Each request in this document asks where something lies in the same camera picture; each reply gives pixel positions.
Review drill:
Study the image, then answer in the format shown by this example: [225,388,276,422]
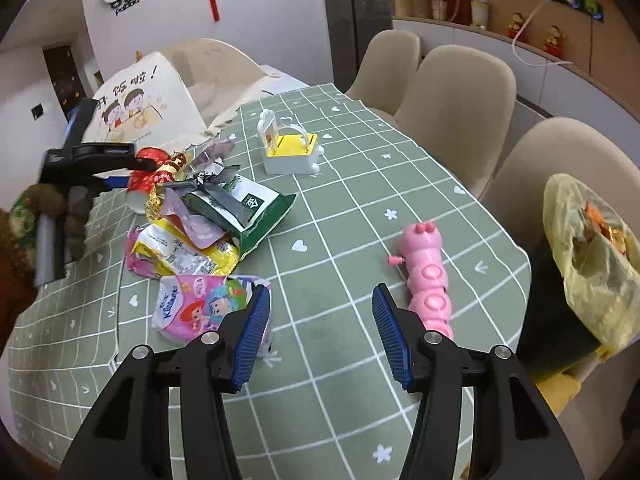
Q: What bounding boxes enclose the red paper cup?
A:
[126,148,188,214]

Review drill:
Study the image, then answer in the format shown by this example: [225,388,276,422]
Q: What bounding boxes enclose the pink kleenex tissue pack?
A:
[151,275,271,344]

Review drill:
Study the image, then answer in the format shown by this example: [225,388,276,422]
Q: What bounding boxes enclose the yellow pink snack packet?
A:
[125,219,240,280]

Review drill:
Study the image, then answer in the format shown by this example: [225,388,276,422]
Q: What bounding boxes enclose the green silver snack bag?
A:
[158,162,297,260]

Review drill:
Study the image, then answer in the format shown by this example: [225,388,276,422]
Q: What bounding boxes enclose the black trash bin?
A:
[516,238,600,382]

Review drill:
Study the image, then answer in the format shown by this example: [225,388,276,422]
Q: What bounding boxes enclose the yellow trash bag liner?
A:
[542,174,639,356]

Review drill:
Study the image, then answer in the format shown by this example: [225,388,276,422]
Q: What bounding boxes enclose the person's left hand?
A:
[9,183,93,268]

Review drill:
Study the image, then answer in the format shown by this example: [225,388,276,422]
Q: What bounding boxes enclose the pink caterpillar toy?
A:
[387,221,454,339]

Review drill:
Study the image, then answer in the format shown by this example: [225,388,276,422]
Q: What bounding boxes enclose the cream mesh food cover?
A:
[84,38,277,151]

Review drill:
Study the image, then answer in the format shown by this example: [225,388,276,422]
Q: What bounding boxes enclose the green grid tablecloth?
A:
[8,84,530,479]

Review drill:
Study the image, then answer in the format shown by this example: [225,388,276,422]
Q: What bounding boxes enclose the white yellow toy cart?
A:
[256,108,324,176]

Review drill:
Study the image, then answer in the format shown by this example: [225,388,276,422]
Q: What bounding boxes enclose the yellow seat cushion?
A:
[536,370,582,416]

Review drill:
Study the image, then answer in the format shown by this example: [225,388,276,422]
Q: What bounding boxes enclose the near beige dining chair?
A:
[479,116,640,411]

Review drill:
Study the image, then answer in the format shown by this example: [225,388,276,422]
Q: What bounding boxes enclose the beige dining chair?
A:
[346,29,421,115]
[479,116,640,411]
[378,44,516,197]

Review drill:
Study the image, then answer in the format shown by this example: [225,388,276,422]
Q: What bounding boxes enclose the middle beige dining chair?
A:
[378,44,516,197]

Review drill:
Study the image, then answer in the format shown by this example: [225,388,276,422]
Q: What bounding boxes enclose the far beige dining chair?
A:
[346,29,421,115]

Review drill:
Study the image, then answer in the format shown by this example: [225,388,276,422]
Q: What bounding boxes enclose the glass jar on counter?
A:
[411,0,431,18]

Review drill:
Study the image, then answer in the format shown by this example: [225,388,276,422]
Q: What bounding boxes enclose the right red fortune figurine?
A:
[544,25,564,60]

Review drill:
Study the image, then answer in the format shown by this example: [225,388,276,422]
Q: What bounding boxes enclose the red fortune figurine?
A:
[506,12,526,41]
[544,25,564,60]

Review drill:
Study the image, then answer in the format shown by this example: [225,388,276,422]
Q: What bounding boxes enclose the left red fortune figurine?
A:
[506,12,526,41]

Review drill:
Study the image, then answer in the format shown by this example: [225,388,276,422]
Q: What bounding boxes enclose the white lidded cup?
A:
[471,0,489,29]

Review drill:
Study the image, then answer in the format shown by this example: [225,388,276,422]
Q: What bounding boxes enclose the white charging cable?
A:
[510,0,574,68]

